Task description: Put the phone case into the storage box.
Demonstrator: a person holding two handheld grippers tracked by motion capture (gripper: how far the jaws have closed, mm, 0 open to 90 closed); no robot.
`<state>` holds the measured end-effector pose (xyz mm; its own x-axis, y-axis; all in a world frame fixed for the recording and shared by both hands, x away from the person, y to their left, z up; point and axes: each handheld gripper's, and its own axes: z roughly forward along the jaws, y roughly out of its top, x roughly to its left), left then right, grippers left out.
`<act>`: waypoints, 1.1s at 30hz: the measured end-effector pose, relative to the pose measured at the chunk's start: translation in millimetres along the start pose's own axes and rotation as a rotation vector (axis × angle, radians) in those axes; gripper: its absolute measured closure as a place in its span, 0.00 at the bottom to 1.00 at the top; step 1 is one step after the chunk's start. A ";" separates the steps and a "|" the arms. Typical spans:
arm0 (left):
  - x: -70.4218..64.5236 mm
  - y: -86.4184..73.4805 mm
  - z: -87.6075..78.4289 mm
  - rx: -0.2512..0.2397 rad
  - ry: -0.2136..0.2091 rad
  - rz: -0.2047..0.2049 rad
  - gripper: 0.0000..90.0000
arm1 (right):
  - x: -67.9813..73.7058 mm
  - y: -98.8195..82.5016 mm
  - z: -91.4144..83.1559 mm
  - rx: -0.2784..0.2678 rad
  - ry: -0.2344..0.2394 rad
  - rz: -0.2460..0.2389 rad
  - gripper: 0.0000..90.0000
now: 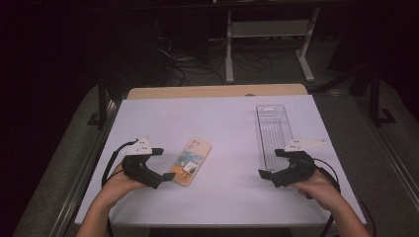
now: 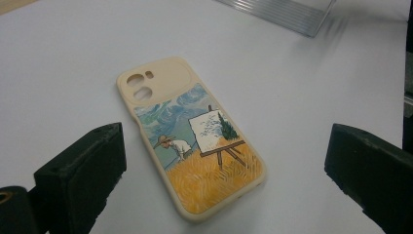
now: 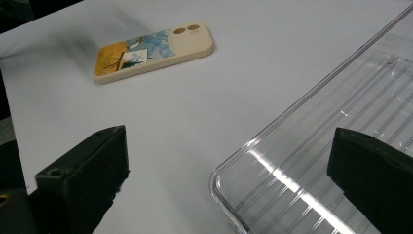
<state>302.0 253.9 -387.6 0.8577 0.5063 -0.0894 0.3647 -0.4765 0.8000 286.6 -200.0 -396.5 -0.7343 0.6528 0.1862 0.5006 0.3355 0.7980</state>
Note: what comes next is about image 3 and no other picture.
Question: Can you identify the clear plastic box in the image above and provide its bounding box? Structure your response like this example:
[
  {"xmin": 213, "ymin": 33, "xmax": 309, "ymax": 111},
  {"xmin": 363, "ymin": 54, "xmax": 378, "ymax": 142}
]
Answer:
[{"xmin": 208, "ymin": 3, "xmax": 413, "ymax": 234}]

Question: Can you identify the orange snack packet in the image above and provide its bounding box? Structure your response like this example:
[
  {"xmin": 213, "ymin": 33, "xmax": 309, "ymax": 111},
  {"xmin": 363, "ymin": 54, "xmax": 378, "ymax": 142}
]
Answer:
[{"xmin": 93, "ymin": 20, "xmax": 215, "ymax": 86}]

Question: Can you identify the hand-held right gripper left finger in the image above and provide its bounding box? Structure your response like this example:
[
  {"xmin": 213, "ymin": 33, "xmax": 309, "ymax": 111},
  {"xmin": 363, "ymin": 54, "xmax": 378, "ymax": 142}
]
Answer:
[{"xmin": 34, "ymin": 125, "xmax": 131, "ymax": 234}]

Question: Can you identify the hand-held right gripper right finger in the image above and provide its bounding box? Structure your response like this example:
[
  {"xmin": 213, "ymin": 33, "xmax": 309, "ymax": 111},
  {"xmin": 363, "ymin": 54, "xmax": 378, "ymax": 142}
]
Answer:
[{"xmin": 326, "ymin": 127, "xmax": 413, "ymax": 234}]

